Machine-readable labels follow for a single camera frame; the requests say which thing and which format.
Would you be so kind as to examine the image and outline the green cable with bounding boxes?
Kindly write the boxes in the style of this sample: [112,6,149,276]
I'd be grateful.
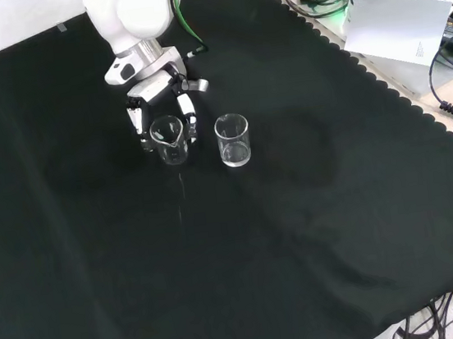
[171,0,210,59]

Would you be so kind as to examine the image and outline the black table cloth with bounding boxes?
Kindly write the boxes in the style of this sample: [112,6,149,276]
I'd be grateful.
[0,0,453,339]

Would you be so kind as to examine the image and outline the pale white board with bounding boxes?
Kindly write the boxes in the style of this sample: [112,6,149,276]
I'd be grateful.
[336,0,453,78]

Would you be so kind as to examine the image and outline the black floor cable bundle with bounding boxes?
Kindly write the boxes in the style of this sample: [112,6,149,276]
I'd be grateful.
[384,282,453,339]

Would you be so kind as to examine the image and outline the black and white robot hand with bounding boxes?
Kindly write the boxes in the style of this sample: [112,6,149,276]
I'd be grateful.
[102,42,217,157]

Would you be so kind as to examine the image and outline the clear glass beaker with spout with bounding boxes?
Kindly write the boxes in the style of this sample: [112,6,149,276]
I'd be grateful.
[148,113,190,169]

